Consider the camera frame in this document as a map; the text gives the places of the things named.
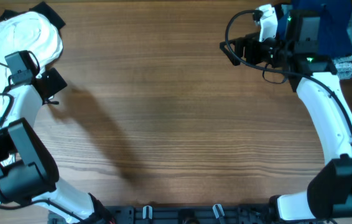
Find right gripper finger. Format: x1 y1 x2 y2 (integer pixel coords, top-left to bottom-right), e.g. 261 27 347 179
220 42 241 66
225 37 244 44

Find white t-shirt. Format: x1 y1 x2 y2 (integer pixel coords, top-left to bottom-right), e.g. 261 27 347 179
0 11 64 206

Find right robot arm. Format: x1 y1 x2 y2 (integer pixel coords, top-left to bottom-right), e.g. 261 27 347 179
220 34 352 223

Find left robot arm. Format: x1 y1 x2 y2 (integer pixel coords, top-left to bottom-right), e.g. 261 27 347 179
0 68 116 223

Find blue folded shirt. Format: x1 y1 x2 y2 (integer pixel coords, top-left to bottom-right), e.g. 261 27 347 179
277 0 352 58

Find black garment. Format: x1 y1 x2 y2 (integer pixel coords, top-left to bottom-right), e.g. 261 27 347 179
0 1 66 30

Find folded light denim jeans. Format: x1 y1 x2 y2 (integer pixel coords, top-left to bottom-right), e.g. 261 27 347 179
331 12 352 80

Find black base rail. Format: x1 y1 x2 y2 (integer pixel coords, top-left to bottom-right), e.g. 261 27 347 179
47 203 320 224

